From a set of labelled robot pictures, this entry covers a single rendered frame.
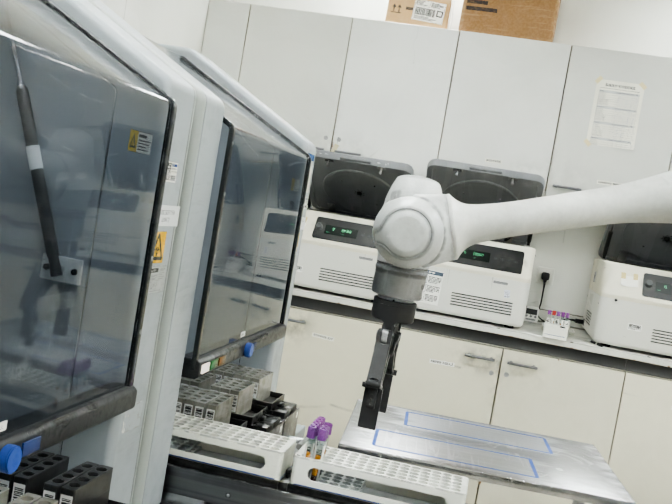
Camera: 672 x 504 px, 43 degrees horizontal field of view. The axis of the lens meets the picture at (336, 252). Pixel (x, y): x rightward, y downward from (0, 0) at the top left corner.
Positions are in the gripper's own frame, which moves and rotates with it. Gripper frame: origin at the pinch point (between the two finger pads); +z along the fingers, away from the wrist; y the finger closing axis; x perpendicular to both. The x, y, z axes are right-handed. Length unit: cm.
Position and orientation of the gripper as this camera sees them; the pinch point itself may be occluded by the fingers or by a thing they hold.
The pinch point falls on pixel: (373, 412)
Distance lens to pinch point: 151.6
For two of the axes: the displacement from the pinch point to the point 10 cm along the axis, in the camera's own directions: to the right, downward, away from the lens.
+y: 1.9, -0.3, 9.8
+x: -9.6, -1.9, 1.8
